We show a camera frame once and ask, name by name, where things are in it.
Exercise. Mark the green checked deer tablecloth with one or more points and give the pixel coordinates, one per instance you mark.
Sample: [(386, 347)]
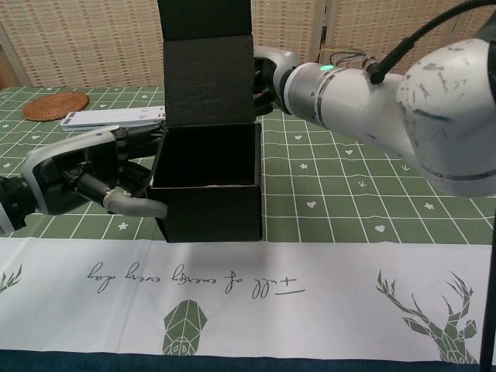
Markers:
[(348, 271)]

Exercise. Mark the round woven rattan coaster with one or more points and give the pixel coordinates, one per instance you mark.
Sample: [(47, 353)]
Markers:
[(56, 105)]

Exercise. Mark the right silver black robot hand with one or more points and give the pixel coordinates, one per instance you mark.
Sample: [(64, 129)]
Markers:
[(271, 73)]

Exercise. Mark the black cardboard box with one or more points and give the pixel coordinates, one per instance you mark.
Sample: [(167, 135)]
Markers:
[(209, 116)]

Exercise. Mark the woven bamboo folding screen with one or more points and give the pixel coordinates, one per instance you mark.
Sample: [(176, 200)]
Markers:
[(77, 38)]

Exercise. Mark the white folded stand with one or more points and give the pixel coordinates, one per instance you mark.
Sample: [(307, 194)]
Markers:
[(112, 117)]

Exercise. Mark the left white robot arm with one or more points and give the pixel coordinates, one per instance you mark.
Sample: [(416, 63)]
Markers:
[(11, 207)]

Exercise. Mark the small dark screen hinge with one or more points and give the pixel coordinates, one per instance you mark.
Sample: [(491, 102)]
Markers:
[(323, 33)]

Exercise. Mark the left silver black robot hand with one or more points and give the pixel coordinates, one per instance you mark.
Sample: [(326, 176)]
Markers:
[(69, 170)]

